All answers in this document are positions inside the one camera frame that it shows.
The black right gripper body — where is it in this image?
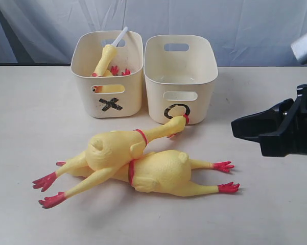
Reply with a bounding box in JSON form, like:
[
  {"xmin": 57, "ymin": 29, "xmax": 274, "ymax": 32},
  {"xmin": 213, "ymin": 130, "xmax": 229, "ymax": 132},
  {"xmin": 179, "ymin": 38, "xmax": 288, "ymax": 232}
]
[{"xmin": 259, "ymin": 84, "xmax": 307, "ymax": 156}]

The headless yellow rubber chicken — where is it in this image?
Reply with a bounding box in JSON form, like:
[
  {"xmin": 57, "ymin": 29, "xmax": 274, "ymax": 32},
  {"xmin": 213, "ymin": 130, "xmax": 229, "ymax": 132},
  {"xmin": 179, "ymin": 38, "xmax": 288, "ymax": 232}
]
[{"xmin": 101, "ymin": 65, "xmax": 131, "ymax": 93}]

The yellow chicken neck white tube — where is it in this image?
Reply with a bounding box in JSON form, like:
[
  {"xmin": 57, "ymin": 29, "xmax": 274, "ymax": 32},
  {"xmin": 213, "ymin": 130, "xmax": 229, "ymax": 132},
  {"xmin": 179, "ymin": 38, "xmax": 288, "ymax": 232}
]
[{"xmin": 91, "ymin": 26, "xmax": 130, "ymax": 94}]

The grey cylinder in background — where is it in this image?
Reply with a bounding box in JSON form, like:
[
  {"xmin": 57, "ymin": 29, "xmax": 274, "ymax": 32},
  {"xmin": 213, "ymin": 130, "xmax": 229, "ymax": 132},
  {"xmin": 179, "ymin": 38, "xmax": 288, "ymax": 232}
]
[{"xmin": 291, "ymin": 33, "xmax": 307, "ymax": 64}]

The cream bin marked O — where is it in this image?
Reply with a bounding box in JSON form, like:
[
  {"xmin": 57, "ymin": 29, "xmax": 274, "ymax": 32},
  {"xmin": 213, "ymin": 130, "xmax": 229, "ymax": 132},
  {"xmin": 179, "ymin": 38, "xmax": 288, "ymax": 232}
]
[{"xmin": 144, "ymin": 35, "xmax": 218, "ymax": 125}]

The yellow rubber chicken lower right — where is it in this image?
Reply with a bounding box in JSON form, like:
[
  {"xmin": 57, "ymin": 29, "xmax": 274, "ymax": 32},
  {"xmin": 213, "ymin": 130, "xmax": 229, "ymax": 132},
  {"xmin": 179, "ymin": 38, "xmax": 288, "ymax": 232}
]
[{"xmin": 38, "ymin": 150, "xmax": 241, "ymax": 209}]

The cream bin marked X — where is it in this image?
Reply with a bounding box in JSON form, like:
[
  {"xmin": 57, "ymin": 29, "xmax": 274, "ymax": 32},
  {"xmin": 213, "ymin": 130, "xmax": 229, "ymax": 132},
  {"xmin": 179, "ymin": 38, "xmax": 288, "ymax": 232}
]
[{"xmin": 70, "ymin": 31, "xmax": 144, "ymax": 118}]

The yellow rubber chicken upper left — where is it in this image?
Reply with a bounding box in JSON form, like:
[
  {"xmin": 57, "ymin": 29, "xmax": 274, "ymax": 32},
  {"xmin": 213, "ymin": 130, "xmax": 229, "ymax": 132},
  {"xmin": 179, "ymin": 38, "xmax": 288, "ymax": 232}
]
[{"xmin": 33, "ymin": 115, "xmax": 188, "ymax": 198}]

